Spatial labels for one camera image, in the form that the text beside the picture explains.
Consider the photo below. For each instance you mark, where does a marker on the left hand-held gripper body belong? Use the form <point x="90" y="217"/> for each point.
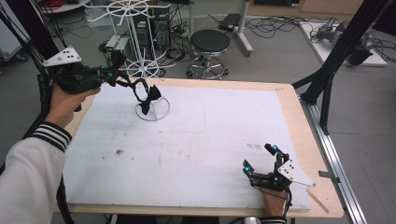
<point x="76" y="79"/>

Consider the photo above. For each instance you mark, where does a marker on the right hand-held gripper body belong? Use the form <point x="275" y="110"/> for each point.
<point x="274" y="180"/>

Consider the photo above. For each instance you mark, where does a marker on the black bow tie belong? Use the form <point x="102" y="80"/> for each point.
<point x="152" y="93"/>

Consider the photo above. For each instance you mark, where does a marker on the person's right hand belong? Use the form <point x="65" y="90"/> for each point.
<point x="274" y="202"/>

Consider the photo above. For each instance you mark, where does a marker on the person's left hand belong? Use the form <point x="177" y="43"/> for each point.
<point x="63" y="105"/>

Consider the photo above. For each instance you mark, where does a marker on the grey power box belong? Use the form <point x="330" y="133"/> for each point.
<point x="116" y="43"/>

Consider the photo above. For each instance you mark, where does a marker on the black computer tower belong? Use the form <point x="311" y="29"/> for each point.
<point x="152" y="31"/>

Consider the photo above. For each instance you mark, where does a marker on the wooden stick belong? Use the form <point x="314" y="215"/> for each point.
<point x="317" y="200"/>

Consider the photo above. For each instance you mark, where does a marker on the white foam mat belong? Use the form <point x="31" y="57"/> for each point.
<point x="193" y="155"/>

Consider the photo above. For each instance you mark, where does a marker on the round white table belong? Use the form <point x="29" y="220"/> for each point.
<point x="62" y="4"/>

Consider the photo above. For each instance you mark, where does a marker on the black round stool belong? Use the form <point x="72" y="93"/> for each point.
<point x="210" y="42"/>

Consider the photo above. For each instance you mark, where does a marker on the white floor platform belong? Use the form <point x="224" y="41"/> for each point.
<point x="342" y="57"/>

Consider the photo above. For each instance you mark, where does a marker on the black flat box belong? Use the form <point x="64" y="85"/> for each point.
<point x="229" y="21"/>

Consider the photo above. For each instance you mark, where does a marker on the aluminium rail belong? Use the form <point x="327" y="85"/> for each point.
<point x="336" y="161"/>

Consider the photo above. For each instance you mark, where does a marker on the black frame post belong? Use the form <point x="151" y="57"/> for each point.
<point x="339" y="53"/>
<point x="28" y="28"/>

